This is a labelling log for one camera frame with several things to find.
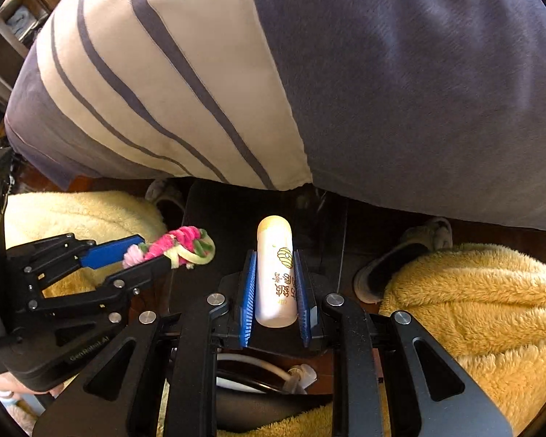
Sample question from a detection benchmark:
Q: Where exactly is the yellow fluffy right leg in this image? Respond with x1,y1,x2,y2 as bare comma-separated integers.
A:
215,241,546,437

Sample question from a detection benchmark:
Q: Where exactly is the white lotion bottle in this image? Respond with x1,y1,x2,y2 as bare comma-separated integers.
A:
255,215,298,328

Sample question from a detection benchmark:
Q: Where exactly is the yellow fluffy left leg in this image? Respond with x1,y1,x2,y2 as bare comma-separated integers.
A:
3,189,169,299

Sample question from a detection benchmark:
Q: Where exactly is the yellow fluffy leg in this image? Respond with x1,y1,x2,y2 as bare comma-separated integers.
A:
215,241,546,437
3,189,169,299

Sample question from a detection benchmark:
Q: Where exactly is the right hand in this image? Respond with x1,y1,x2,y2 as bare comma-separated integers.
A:
0,373,44,395

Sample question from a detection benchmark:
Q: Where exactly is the pink green knitted toy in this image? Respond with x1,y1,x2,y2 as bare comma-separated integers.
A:
122,226,216,269

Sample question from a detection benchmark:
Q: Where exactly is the grey slipper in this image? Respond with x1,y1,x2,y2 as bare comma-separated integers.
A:
353,217,453,304

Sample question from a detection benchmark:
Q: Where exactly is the blue white striped bedspread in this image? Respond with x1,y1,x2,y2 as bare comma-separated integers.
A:
4,0,546,230

